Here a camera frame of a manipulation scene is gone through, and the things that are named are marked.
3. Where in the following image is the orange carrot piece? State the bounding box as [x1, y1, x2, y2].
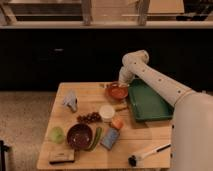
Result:
[111, 118, 124, 130]

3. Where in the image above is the yellow corn piece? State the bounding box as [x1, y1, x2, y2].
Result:
[114, 104, 128, 112]

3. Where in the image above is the silver metal fork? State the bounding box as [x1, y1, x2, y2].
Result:
[106, 83, 128, 89]

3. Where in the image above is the dark maroon bowl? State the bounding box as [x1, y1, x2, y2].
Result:
[67, 124, 93, 150]

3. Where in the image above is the green cucumber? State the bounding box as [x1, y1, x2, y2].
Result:
[85, 127, 102, 151]

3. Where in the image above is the black and white dish brush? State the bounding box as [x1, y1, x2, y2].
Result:
[128, 143, 171, 167]

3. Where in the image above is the green plastic tray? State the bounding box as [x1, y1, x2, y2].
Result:
[128, 79, 173, 122]

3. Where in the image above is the white cup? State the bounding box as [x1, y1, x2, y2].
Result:
[99, 105, 115, 122]

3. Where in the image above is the green apple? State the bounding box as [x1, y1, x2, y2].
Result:
[49, 127, 65, 144]

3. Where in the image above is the wooden folding table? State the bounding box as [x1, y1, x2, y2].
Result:
[37, 82, 171, 171]

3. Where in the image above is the wooden block with black base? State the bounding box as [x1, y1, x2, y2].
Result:
[49, 149, 75, 164]

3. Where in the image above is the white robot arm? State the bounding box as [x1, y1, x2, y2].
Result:
[119, 50, 213, 171]

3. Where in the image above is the grey blue crumpled cloth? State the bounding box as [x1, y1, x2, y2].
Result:
[62, 91, 78, 112]

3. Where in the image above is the wooden window frame shelf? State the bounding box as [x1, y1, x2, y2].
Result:
[0, 0, 213, 29]

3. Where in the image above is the blue sponge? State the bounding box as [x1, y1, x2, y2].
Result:
[100, 128, 120, 150]

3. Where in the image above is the bunch of dark grapes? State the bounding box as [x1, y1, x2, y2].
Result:
[77, 112, 102, 124]

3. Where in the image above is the red orange bowl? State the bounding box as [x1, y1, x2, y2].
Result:
[105, 88, 128, 101]

